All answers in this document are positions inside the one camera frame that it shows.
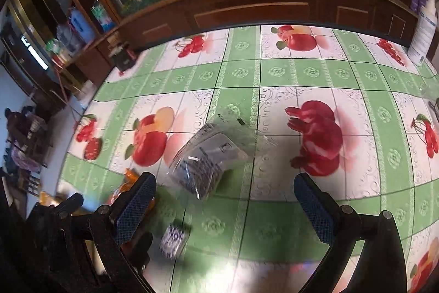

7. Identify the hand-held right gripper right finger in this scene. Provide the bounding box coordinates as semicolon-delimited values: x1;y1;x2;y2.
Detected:
293;172;409;293

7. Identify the clear bag of dark seeds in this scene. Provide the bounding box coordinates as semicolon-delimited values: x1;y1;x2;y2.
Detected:
167;104;258;201

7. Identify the blue and green tissue pack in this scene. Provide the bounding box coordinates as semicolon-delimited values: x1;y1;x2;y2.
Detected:
90;0;116;32

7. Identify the patterned cloth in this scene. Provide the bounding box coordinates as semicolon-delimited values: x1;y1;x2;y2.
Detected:
5;149;33;173

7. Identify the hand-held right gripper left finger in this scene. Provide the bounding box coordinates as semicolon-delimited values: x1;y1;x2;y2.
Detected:
27;172;157;293

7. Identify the fruit print tablecloth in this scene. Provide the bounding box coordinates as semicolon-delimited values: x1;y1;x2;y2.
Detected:
57;23;439;293

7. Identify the small black container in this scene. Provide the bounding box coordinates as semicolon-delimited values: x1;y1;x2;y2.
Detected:
109;41;137;73

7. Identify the blue thermos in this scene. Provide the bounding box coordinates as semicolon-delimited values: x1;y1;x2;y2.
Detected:
68;7;96;42

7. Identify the wooden stool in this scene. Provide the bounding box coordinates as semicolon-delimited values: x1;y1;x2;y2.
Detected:
21;173;42;197

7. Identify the red and white box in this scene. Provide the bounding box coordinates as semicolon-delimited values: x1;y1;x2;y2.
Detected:
51;53;71;67

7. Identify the barred window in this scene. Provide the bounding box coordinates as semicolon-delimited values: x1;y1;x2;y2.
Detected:
20;35;49;71

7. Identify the small white candy packet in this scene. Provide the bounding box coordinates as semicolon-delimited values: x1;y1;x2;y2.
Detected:
159;222;192;260

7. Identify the grey kettle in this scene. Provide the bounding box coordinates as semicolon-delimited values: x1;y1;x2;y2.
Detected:
55;24;74;51

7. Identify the wooden cabinet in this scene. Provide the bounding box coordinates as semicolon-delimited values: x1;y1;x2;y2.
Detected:
27;0;439;88

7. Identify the orange snack packet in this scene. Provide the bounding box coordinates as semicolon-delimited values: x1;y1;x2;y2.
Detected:
105;169;141;208

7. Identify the white bottle with blue label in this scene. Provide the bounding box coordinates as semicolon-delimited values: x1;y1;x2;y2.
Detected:
407;0;438;66

